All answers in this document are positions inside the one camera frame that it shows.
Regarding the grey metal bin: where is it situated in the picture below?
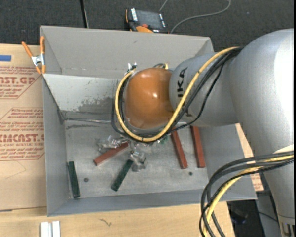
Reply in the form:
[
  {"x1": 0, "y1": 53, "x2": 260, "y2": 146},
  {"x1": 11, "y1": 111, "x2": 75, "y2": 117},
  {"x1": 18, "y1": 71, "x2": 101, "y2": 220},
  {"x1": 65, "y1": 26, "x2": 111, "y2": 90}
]
[{"x1": 40, "y1": 25, "x2": 258, "y2": 217}]

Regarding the dark green flat block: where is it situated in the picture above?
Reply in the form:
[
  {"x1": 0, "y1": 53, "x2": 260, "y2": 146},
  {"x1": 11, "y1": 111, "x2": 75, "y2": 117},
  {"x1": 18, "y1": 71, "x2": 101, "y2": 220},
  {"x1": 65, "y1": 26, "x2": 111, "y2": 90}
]
[
  {"x1": 111, "y1": 158, "x2": 134, "y2": 192},
  {"x1": 67, "y1": 160, "x2": 81, "y2": 199}
]

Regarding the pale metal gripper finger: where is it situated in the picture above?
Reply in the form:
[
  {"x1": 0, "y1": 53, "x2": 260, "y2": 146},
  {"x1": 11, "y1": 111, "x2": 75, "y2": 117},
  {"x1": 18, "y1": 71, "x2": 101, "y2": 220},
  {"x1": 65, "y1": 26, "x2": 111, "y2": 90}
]
[
  {"x1": 96, "y1": 135, "x2": 129, "y2": 151},
  {"x1": 129, "y1": 150, "x2": 148, "y2": 172}
]

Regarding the red-brown flat block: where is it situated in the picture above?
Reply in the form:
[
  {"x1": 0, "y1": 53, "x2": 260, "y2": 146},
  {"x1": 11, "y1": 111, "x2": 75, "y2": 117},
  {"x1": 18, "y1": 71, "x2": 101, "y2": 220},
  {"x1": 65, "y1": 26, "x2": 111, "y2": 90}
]
[
  {"x1": 190, "y1": 125, "x2": 207, "y2": 169},
  {"x1": 93, "y1": 142, "x2": 130, "y2": 166},
  {"x1": 170, "y1": 128, "x2": 188, "y2": 170}
]

